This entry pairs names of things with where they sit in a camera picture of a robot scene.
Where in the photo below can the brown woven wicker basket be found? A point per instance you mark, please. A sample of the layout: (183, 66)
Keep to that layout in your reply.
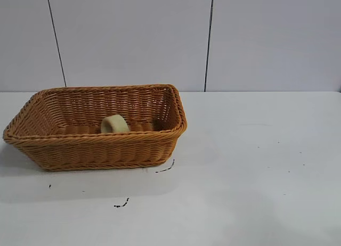
(101, 150)

